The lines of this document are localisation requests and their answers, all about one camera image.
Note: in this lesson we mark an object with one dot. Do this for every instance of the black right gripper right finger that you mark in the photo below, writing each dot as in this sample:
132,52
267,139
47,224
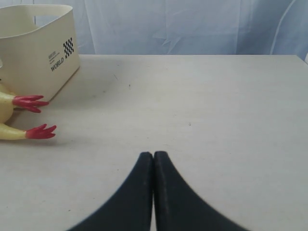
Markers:
178,207

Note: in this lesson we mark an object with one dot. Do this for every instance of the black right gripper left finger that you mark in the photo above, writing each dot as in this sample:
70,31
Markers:
130,207

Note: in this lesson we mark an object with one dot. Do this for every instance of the whole rubber chicken rear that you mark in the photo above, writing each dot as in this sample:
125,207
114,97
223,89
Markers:
10,102

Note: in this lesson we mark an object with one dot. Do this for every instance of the cream bin marked X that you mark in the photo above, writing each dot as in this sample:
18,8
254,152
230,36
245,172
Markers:
38,48

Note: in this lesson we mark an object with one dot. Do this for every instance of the blue-grey backdrop curtain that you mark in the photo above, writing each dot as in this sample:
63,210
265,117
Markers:
178,27

